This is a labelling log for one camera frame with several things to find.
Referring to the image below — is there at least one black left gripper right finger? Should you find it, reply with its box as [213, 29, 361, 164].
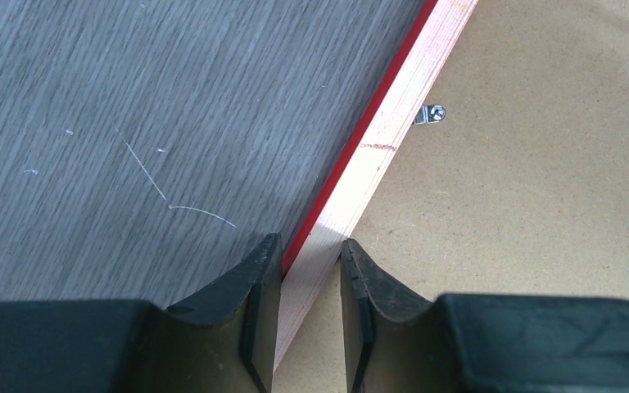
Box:
[341, 239, 629, 392]

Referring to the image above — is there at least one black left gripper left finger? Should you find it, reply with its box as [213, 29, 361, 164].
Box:
[0, 233, 282, 392]

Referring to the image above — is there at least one red picture frame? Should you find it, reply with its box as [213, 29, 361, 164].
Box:
[272, 0, 629, 393]

